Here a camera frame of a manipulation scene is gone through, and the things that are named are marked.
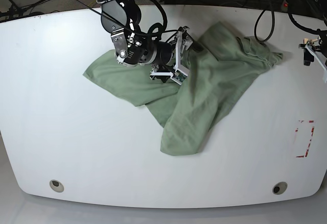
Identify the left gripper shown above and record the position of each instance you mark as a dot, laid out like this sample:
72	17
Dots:
319	46

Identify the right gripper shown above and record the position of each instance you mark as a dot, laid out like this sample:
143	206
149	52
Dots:
166	56

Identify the green T-shirt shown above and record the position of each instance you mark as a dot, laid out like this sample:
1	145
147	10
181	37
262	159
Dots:
219	75

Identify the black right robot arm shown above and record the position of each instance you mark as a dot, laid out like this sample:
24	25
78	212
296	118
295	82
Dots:
134	47

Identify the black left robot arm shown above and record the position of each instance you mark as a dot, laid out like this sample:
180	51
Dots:
318	9

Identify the black power strip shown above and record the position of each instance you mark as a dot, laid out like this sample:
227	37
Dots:
286	5

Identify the red tape rectangle marking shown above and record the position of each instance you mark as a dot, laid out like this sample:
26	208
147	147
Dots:
303	138

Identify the right table grommet hole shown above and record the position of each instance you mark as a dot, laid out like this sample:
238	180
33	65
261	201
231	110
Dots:
279	188

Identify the table grommet hole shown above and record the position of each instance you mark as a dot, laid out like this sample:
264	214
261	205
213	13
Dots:
56	186
279	188

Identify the left table grommet hole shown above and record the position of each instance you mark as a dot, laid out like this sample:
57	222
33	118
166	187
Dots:
56	186

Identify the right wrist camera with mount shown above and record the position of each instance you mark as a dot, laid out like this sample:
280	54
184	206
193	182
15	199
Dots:
181	72

